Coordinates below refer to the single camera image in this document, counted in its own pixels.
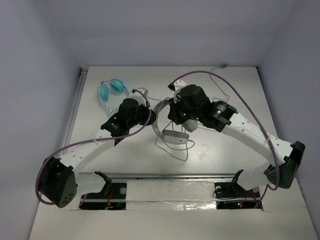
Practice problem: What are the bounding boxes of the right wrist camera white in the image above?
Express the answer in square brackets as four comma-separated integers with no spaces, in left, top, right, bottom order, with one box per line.
[167,79,187,103]

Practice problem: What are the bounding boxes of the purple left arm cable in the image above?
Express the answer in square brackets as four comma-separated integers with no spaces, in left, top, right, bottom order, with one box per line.
[35,89,153,206]

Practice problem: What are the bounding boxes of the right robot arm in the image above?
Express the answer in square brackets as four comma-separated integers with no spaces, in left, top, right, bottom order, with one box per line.
[168,83,306,197]

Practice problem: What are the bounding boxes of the white over-ear headphones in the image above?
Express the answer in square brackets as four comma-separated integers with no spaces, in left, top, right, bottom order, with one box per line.
[151,98,198,145]

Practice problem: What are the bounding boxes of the teal cat-ear headphones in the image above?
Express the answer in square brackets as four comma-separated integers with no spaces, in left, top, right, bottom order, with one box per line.
[97,78,132,117]

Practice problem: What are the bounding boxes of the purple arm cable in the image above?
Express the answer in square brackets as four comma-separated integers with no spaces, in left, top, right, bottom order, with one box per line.
[172,70,282,208]
[35,89,153,206]

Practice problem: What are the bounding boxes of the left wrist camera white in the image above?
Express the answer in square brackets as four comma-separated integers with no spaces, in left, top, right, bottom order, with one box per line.
[130,87,149,107]

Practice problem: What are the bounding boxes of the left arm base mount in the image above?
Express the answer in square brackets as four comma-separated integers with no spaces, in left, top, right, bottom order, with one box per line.
[78,171,127,211]

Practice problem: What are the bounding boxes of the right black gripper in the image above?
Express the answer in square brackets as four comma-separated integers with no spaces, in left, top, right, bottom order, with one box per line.
[168,95,200,126]

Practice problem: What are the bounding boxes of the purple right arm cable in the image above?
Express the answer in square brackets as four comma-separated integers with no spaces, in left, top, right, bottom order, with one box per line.
[172,70,282,208]

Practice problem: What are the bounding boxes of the grey headphone cable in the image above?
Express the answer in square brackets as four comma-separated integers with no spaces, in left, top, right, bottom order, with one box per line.
[154,66,231,166]

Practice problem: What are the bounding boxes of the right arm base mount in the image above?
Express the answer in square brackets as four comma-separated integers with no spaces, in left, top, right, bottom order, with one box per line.
[212,169,263,210]

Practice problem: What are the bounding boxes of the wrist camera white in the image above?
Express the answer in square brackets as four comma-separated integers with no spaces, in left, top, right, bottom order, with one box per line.
[167,79,187,103]
[130,87,149,107]

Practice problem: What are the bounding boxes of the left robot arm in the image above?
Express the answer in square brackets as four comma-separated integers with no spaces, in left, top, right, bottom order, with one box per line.
[35,98,156,208]

